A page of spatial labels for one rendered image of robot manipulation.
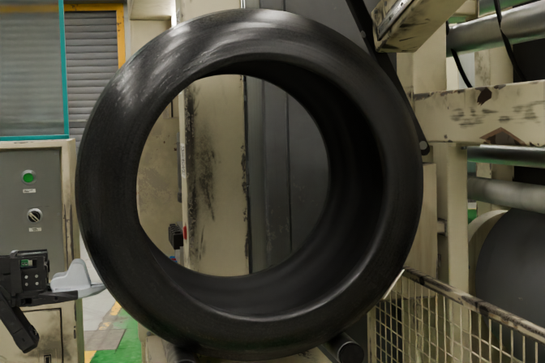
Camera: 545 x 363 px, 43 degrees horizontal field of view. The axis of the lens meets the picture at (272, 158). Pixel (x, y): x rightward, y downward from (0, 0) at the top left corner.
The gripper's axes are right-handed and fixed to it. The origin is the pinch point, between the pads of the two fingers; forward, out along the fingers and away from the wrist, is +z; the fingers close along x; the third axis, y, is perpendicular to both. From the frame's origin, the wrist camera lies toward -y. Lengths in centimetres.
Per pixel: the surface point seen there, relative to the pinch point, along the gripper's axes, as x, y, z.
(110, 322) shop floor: 346, -101, 1
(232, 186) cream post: 25.3, 14.2, 27.8
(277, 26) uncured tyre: -12, 43, 29
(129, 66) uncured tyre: -8.8, 37.0, 5.9
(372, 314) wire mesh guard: 26, -17, 60
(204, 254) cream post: 25.3, 0.0, 21.4
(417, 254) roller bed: 18, -2, 67
